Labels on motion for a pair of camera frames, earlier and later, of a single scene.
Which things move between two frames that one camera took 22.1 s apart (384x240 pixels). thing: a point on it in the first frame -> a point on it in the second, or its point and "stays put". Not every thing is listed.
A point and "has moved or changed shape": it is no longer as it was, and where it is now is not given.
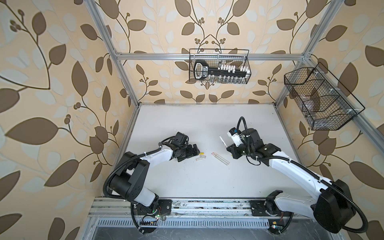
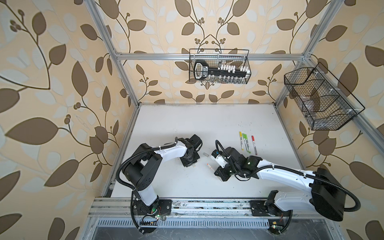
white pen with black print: [223, 141] has moved or changed shape
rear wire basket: [219, 66] stays put
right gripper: [233, 149] -> [219, 172]
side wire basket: [327, 104] stays put
